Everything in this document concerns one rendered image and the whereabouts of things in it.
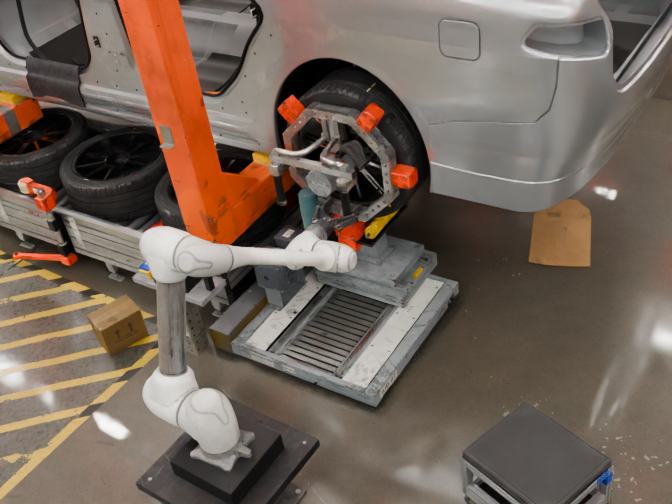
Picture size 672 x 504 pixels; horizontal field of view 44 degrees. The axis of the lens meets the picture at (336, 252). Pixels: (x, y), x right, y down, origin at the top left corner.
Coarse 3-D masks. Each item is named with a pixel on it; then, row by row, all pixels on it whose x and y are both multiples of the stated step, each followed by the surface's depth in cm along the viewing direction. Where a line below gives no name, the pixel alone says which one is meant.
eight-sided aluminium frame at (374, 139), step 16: (304, 112) 357; (320, 112) 353; (336, 112) 349; (352, 112) 347; (288, 128) 369; (288, 144) 375; (368, 144) 349; (384, 144) 350; (384, 160) 349; (304, 176) 389; (384, 176) 354; (384, 192) 360; (336, 208) 383; (352, 208) 384; (368, 208) 372
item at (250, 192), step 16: (224, 176) 375; (240, 176) 385; (256, 176) 401; (272, 176) 402; (288, 176) 414; (240, 192) 388; (256, 192) 395; (272, 192) 406; (240, 208) 387; (256, 208) 398; (240, 224) 390
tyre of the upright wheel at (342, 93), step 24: (336, 72) 371; (360, 72) 362; (312, 96) 361; (336, 96) 354; (360, 96) 349; (384, 96) 353; (384, 120) 347; (408, 120) 354; (408, 144) 351; (408, 192) 365
